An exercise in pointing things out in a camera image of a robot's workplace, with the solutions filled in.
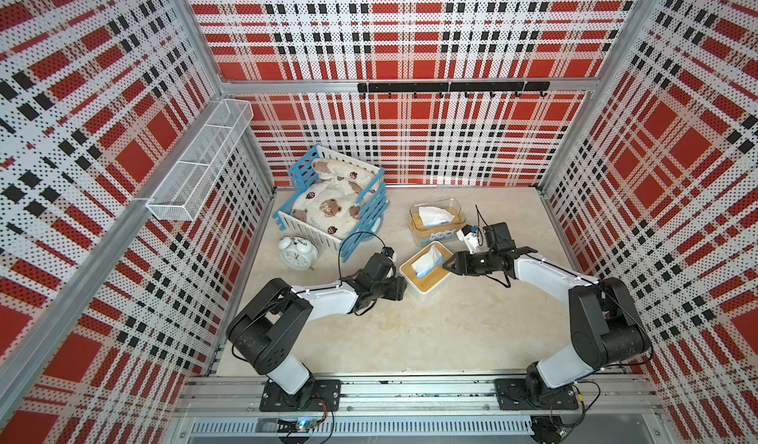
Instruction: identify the white bamboo-lid tissue box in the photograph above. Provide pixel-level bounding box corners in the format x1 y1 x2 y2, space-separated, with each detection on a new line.
400 242 452 302

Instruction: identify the blue white slatted crate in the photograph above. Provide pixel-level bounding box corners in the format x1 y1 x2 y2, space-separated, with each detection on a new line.
274 146 388 262

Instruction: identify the green circuit board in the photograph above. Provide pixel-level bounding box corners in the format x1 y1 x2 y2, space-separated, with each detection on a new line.
278 418 318 434

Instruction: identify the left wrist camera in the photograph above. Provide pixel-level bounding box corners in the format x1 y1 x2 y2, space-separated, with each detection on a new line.
381 246 396 262

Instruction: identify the bamboo lid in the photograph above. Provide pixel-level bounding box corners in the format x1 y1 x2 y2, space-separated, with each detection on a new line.
410 213 466 239

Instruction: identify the bear print cloth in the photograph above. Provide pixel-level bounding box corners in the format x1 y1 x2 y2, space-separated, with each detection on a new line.
290 159 375 239

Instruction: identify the clear plastic tissue box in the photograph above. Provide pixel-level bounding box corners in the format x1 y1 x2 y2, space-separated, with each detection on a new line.
409 198 466 246

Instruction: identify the blue tissue pack front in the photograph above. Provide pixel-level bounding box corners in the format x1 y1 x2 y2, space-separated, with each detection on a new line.
418 206 456 228

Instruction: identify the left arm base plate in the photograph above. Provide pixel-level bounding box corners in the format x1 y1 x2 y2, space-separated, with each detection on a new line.
259 379 343 412

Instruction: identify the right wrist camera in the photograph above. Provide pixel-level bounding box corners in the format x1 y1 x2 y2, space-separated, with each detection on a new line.
456 225 483 254

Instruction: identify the white alarm clock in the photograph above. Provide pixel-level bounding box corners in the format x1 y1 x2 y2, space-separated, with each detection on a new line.
278 236 319 270

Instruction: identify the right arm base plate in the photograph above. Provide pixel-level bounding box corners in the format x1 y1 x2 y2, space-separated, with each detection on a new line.
495 377 580 410

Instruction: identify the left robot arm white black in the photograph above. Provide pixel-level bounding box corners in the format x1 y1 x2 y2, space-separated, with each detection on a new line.
226 246 406 397

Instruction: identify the blue tissue pack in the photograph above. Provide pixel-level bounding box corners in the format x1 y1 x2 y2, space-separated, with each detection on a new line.
412 245 445 278
418 206 456 228

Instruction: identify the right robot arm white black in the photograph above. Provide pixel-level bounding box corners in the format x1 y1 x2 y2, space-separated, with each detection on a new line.
442 223 653 396

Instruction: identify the white plastic box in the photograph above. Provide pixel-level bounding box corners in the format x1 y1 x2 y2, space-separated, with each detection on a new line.
401 268 453 302

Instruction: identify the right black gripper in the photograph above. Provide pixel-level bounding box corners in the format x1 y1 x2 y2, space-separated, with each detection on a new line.
442 249 497 276

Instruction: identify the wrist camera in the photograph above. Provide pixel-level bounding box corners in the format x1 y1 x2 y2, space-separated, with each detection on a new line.
456 225 483 254
381 246 396 262

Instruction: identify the white wire mesh shelf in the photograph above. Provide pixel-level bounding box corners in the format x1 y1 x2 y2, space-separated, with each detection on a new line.
146 98 253 222

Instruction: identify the black hook rail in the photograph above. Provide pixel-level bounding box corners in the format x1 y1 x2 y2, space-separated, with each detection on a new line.
357 81 551 96

